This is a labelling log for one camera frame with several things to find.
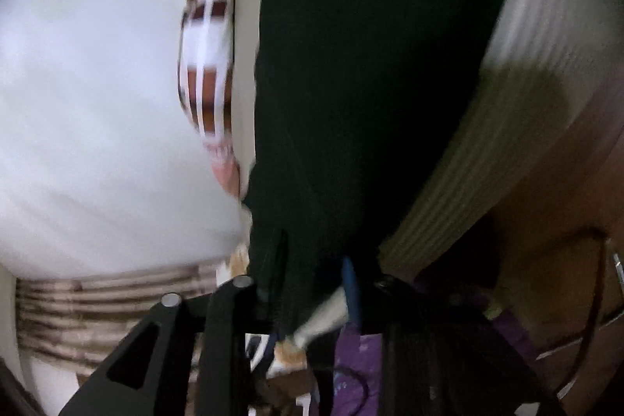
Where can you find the brown beige striped curtain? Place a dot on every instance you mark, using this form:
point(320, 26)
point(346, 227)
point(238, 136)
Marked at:
point(97, 313)

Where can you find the purple cloth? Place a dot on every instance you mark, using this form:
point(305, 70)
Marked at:
point(361, 357)

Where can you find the brown wooden furniture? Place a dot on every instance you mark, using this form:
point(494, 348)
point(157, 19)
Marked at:
point(551, 211)

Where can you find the brown white checkered pillow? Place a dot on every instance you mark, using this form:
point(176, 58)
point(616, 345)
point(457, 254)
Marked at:
point(207, 55)

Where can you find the black pants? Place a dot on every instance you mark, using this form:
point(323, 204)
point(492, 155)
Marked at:
point(365, 79)

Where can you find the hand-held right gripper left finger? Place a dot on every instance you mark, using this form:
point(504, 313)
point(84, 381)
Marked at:
point(225, 323)

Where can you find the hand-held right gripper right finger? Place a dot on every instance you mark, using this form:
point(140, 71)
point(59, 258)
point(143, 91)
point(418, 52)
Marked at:
point(351, 294)

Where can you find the beige bed mattress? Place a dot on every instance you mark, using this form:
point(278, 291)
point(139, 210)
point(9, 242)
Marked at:
point(536, 31)

